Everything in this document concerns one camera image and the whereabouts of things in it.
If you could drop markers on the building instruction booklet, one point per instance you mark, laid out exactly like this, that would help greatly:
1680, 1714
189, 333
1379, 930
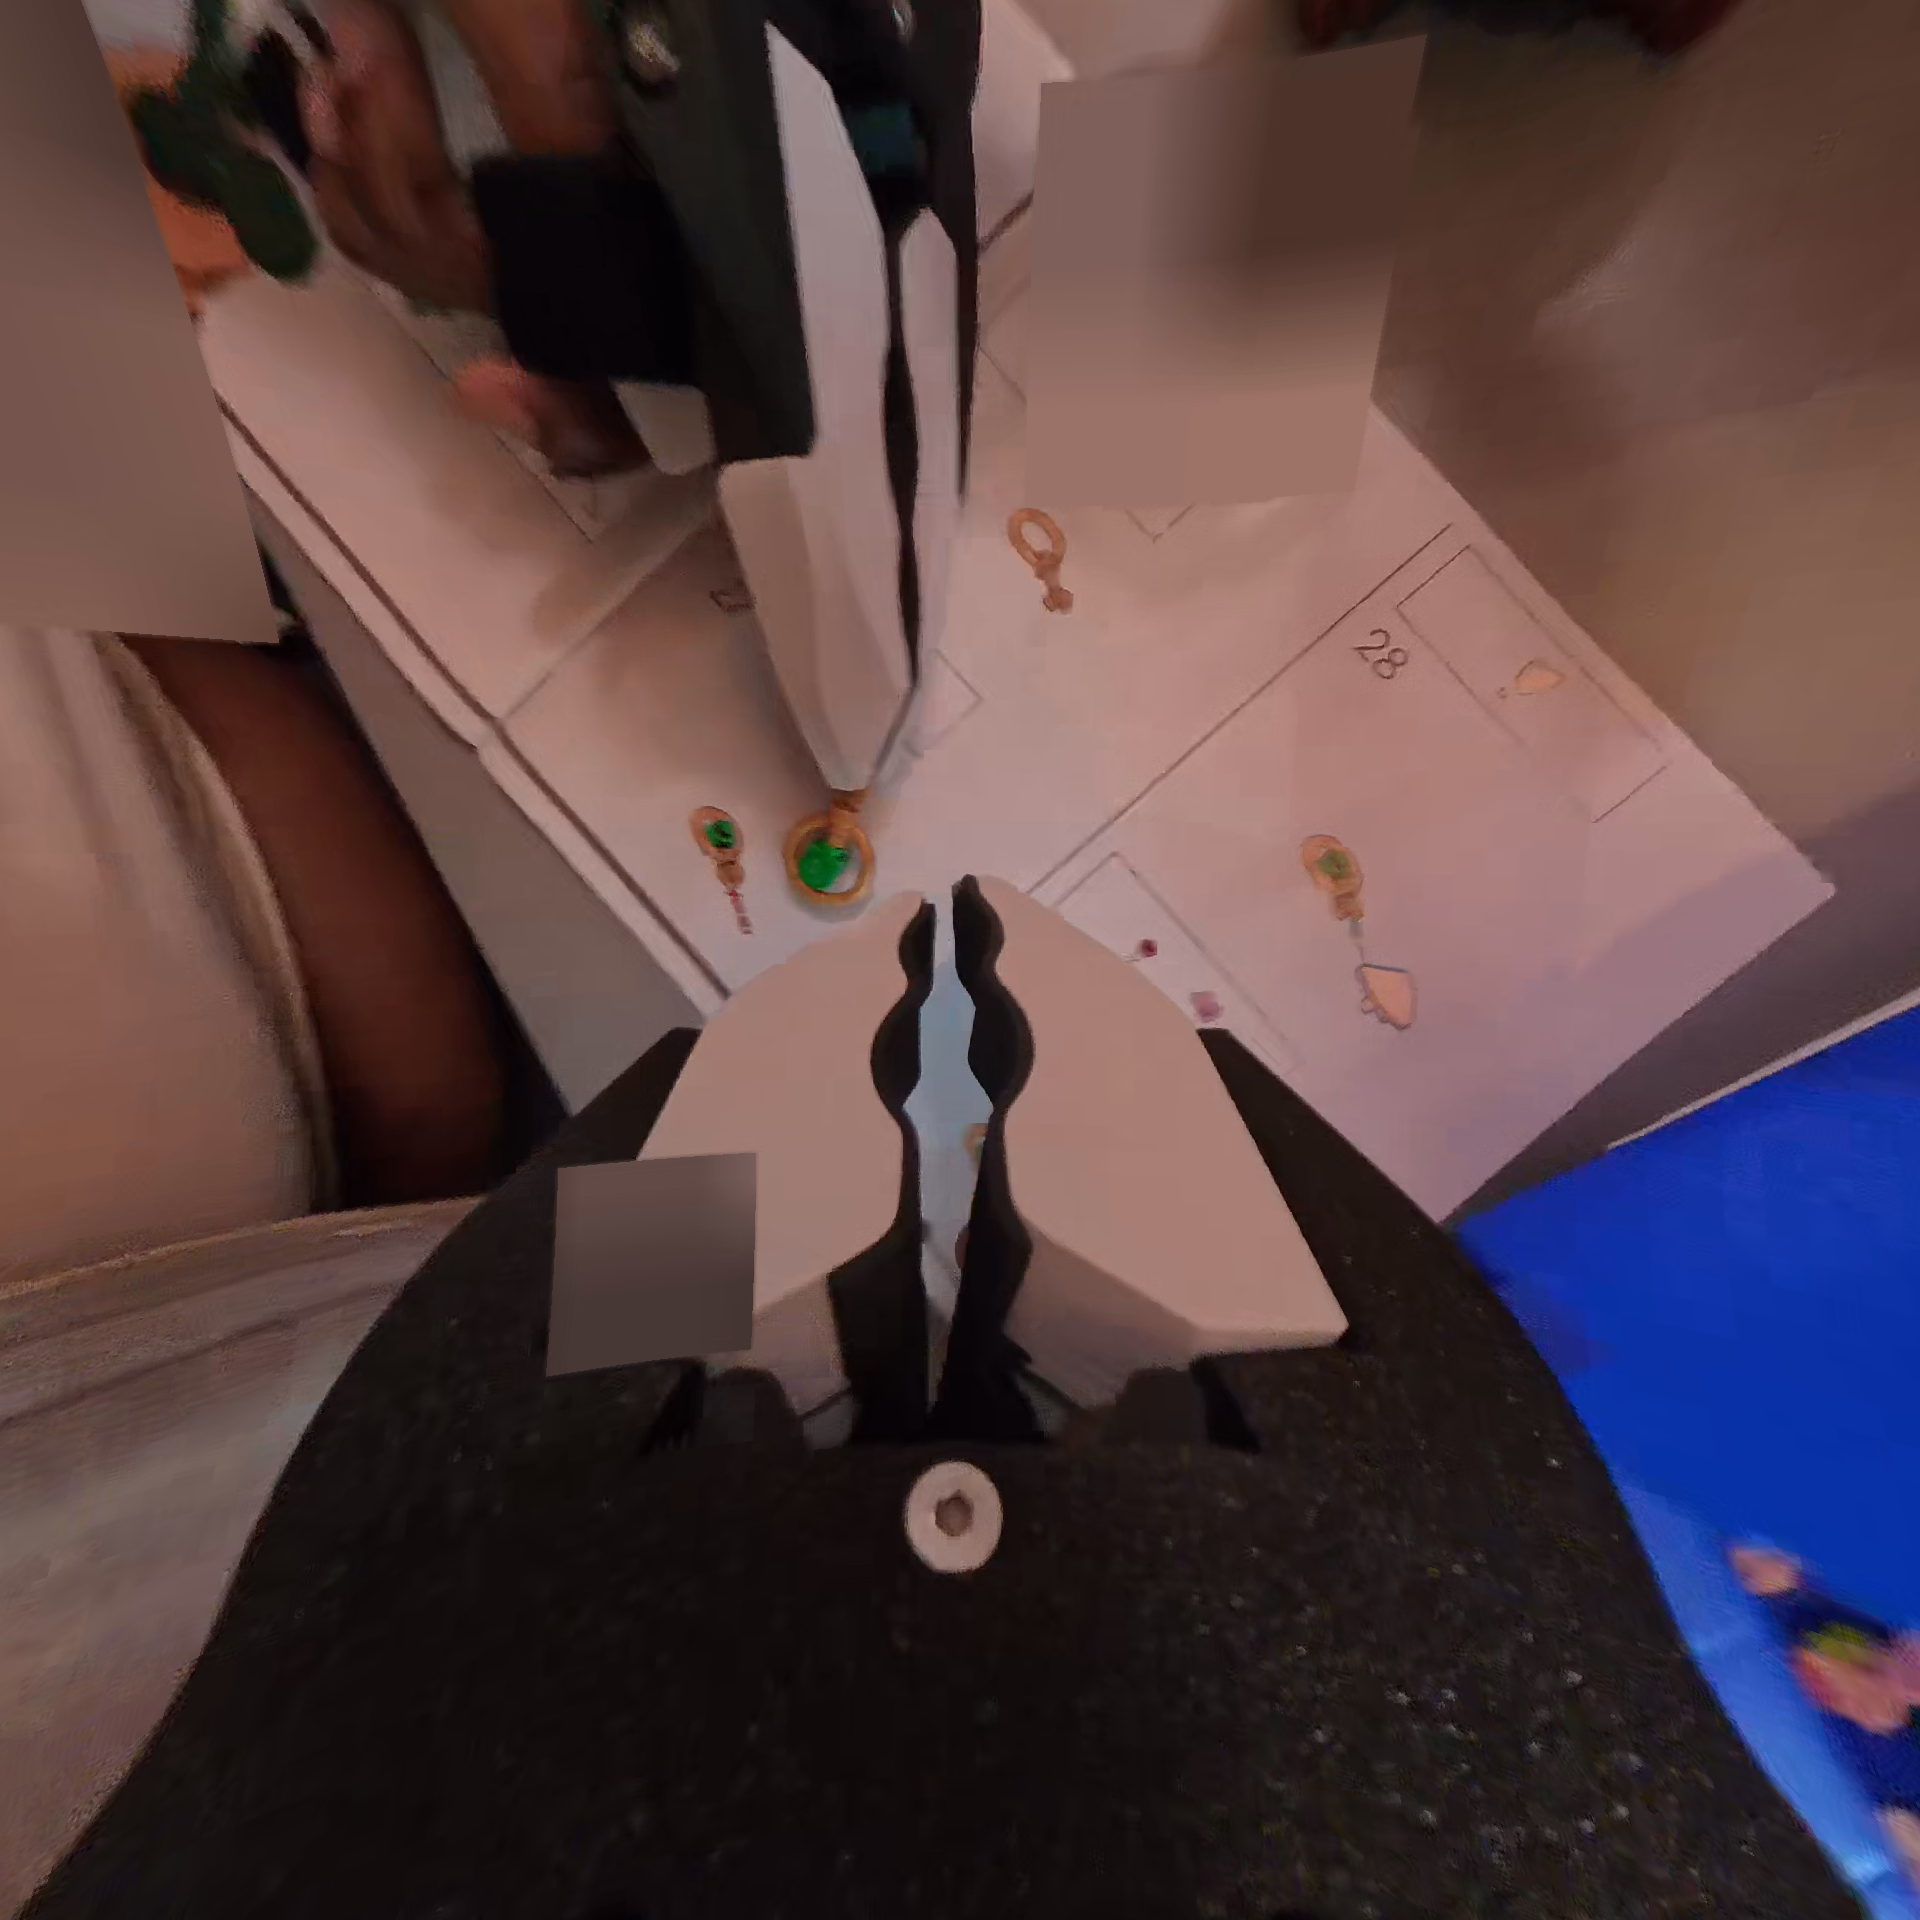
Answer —
1200, 720

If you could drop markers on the grey zippered garment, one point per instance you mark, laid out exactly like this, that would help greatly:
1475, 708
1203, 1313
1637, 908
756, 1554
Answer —
149, 1469

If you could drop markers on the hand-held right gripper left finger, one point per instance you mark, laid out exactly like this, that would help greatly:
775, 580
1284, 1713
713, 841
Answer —
780, 1080

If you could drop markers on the person's left hand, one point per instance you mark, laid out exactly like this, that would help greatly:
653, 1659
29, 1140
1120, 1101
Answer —
405, 165

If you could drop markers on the pale cloth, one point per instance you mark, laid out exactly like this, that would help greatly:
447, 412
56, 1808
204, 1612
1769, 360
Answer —
136, 975

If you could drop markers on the blue box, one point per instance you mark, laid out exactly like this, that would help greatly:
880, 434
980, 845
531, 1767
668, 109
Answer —
1680, 1349

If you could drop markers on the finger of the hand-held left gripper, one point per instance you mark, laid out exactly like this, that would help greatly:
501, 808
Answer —
818, 495
938, 451

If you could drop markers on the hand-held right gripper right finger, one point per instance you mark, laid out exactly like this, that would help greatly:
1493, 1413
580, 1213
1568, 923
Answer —
1155, 1184

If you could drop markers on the small green stud piece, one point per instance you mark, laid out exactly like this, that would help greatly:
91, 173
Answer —
821, 867

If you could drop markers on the person's leg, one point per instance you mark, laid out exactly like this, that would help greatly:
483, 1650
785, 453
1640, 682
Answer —
389, 961

